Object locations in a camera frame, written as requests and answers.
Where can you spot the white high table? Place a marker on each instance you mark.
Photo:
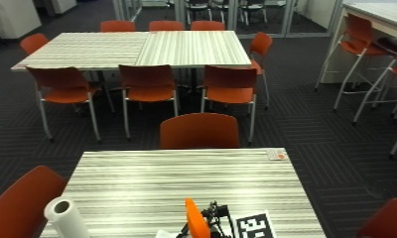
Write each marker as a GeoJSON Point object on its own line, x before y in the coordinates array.
{"type": "Point", "coordinates": [384, 15]}

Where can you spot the orange chair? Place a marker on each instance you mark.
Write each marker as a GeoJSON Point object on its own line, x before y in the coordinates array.
{"type": "Point", "coordinates": [118, 26]}
{"type": "Point", "coordinates": [60, 82]}
{"type": "Point", "coordinates": [147, 81]}
{"type": "Point", "coordinates": [34, 42]}
{"type": "Point", "coordinates": [199, 131]}
{"type": "Point", "coordinates": [262, 44]}
{"type": "Point", "coordinates": [391, 219]}
{"type": "Point", "coordinates": [166, 25]}
{"type": "Point", "coordinates": [207, 25]}
{"type": "Point", "coordinates": [231, 82]}
{"type": "Point", "coordinates": [21, 205]}

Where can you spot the striped grey table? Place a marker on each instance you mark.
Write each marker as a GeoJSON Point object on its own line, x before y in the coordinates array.
{"type": "Point", "coordinates": [82, 49]}
{"type": "Point", "coordinates": [194, 48]}

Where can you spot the white cube with black markers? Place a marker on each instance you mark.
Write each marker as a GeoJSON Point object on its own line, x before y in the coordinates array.
{"type": "Point", "coordinates": [255, 226]}

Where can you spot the black chair with white legs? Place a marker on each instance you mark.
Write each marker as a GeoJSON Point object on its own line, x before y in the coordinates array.
{"type": "Point", "coordinates": [252, 5]}
{"type": "Point", "coordinates": [198, 5]}

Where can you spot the small card with orange print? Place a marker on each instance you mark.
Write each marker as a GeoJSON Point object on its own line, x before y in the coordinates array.
{"type": "Point", "coordinates": [278, 154]}

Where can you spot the glass partition with metal frame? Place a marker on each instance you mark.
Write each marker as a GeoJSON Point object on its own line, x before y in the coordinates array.
{"type": "Point", "coordinates": [234, 16]}

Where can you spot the white cabinet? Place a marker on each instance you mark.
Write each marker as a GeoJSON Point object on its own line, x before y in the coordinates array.
{"type": "Point", "coordinates": [14, 16]}

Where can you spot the white paper piece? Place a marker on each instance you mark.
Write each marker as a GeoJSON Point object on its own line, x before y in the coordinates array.
{"type": "Point", "coordinates": [166, 234]}

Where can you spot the white paper towel roll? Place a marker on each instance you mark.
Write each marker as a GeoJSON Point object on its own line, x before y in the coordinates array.
{"type": "Point", "coordinates": [69, 219]}

